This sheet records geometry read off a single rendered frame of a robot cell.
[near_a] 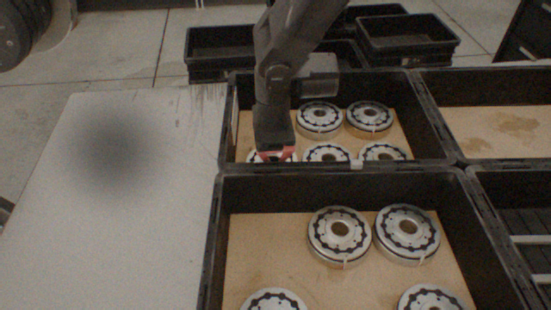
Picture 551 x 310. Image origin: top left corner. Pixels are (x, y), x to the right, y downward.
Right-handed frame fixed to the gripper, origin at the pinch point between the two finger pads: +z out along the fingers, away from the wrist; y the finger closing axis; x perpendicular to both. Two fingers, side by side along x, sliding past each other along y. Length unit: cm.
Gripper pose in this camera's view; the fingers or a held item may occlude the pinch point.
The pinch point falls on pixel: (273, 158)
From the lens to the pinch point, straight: 69.0
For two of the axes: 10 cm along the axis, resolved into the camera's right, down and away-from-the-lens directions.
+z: -0.1, 7.0, 7.1
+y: -1.3, -7.1, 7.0
